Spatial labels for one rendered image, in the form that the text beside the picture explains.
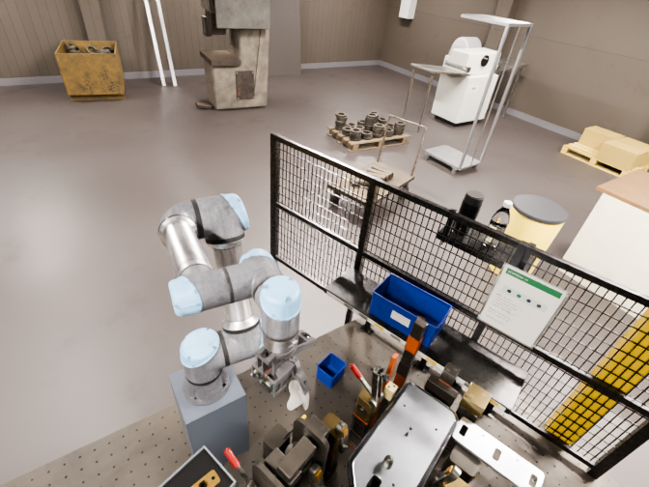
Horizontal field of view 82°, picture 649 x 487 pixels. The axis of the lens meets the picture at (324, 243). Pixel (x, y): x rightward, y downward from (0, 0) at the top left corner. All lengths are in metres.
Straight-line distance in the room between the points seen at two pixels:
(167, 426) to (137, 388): 1.02
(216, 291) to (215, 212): 0.39
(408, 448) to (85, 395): 2.07
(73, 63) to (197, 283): 7.05
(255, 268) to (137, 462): 1.18
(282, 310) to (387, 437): 0.87
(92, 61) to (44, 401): 5.76
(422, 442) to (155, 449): 1.02
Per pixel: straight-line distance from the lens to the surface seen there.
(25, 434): 2.91
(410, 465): 1.44
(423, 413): 1.53
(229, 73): 7.02
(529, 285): 1.54
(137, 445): 1.82
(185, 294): 0.74
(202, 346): 1.21
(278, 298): 0.67
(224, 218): 1.09
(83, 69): 7.68
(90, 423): 2.78
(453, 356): 1.69
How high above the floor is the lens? 2.28
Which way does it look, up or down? 37 degrees down
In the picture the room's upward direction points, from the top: 6 degrees clockwise
